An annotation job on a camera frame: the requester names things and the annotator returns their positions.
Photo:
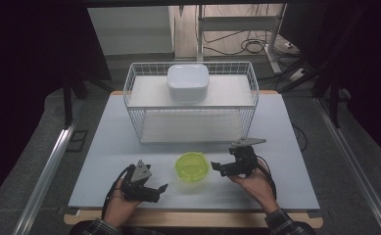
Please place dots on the black metal stand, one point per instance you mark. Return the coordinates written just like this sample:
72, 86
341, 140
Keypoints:
334, 104
68, 104

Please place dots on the person's left hand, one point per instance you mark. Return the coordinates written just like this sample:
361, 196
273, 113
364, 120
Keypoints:
121, 209

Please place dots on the yellow-green plastic bowl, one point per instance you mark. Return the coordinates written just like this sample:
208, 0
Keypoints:
192, 167

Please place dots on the white metal desk frame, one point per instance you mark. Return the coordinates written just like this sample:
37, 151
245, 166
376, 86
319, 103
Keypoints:
237, 23

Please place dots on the white power strip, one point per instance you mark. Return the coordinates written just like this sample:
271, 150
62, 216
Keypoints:
298, 74

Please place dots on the dark curtain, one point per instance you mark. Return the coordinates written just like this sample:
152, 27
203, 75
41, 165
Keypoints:
367, 65
21, 81

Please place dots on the aluminium floor rail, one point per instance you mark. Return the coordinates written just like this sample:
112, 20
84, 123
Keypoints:
44, 182
351, 163

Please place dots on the person's right hand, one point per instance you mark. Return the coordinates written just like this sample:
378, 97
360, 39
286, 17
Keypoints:
258, 187

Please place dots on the white lidded plastic container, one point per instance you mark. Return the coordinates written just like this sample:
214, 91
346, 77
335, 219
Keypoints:
188, 81

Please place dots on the white cabinet panel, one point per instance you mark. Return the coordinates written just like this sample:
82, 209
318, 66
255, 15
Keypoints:
129, 29

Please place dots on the wooden table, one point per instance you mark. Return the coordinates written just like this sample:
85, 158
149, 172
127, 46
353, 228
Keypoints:
178, 218

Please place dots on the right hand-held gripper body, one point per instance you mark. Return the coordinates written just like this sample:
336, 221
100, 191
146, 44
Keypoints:
243, 160

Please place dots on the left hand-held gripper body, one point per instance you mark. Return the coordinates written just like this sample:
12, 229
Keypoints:
139, 182

